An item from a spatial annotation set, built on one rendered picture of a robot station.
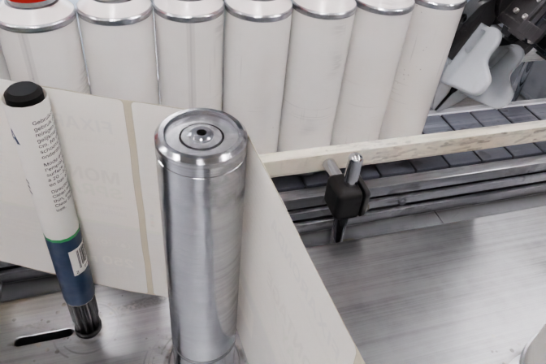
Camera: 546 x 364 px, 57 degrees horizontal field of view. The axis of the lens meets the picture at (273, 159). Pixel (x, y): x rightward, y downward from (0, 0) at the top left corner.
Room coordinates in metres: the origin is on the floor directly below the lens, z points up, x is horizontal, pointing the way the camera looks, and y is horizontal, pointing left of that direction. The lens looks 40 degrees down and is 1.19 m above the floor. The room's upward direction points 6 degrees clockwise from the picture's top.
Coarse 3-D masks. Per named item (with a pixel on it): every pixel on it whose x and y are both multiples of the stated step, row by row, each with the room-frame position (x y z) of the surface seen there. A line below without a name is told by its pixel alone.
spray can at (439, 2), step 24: (432, 0) 0.40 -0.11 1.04; (456, 0) 0.40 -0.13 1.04; (432, 24) 0.40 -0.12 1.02; (456, 24) 0.41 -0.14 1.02; (408, 48) 0.40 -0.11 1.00; (432, 48) 0.40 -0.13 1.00; (408, 72) 0.40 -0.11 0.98; (432, 72) 0.40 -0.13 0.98; (408, 96) 0.40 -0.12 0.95; (432, 96) 0.41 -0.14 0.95; (384, 120) 0.40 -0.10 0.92; (408, 120) 0.40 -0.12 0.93
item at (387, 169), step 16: (464, 112) 0.50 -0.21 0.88; (480, 112) 0.50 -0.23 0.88; (496, 112) 0.50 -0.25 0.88; (512, 112) 0.51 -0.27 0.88; (528, 112) 0.51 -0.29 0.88; (544, 112) 0.51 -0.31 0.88; (432, 128) 0.46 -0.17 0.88; (448, 128) 0.46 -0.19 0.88; (464, 128) 0.46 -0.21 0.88; (528, 144) 0.45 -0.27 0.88; (544, 144) 0.45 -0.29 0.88; (400, 160) 0.39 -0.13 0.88; (416, 160) 0.40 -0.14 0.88; (432, 160) 0.40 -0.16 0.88; (448, 160) 0.40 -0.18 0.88; (464, 160) 0.41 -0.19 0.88; (480, 160) 0.41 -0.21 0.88; (496, 160) 0.41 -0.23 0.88; (288, 176) 0.35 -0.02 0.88; (304, 176) 0.35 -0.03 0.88; (320, 176) 0.36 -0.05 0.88; (368, 176) 0.36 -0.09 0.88; (384, 176) 0.37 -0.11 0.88
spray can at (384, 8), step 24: (360, 0) 0.39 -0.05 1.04; (384, 0) 0.38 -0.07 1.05; (408, 0) 0.39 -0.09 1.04; (360, 24) 0.38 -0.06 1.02; (384, 24) 0.37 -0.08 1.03; (408, 24) 0.39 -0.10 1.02; (360, 48) 0.38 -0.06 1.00; (384, 48) 0.38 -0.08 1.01; (360, 72) 0.38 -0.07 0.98; (384, 72) 0.38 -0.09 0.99; (360, 96) 0.38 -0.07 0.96; (384, 96) 0.38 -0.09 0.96; (336, 120) 0.38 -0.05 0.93; (360, 120) 0.37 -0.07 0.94; (336, 144) 0.38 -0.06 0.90
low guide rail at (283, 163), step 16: (480, 128) 0.41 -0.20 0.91; (496, 128) 0.42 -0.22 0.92; (512, 128) 0.42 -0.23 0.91; (528, 128) 0.42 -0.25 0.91; (544, 128) 0.43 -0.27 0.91; (352, 144) 0.37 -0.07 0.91; (368, 144) 0.37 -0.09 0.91; (384, 144) 0.37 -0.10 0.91; (400, 144) 0.37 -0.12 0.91; (416, 144) 0.38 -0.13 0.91; (432, 144) 0.38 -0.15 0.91; (448, 144) 0.39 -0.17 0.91; (464, 144) 0.40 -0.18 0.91; (480, 144) 0.40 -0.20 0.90; (496, 144) 0.41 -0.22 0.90; (512, 144) 0.42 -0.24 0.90; (272, 160) 0.33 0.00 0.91; (288, 160) 0.34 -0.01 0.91; (304, 160) 0.34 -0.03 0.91; (320, 160) 0.35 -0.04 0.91; (336, 160) 0.35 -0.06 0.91; (368, 160) 0.36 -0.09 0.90; (384, 160) 0.37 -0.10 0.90; (272, 176) 0.33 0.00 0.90
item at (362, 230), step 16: (0, 0) 0.77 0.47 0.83; (544, 192) 0.43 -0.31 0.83; (448, 208) 0.39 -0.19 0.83; (464, 208) 0.39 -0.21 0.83; (480, 208) 0.39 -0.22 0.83; (496, 208) 0.39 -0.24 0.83; (512, 208) 0.40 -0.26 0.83; (528, 208) 0.40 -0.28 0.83; (352, 224) 0.35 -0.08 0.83; (368, 224) 0.35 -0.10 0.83; (384, 224) 0.35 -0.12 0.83; (400, 224) 0.35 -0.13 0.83; (416, 224) 0.36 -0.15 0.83; (432, 224) 0.36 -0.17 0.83; (304, 240) 0.32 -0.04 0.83; (320, 240) 0.32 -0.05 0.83; (16, 288) 0.24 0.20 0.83; (32, 288) 0.24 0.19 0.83; (48, 288) 0.24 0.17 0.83
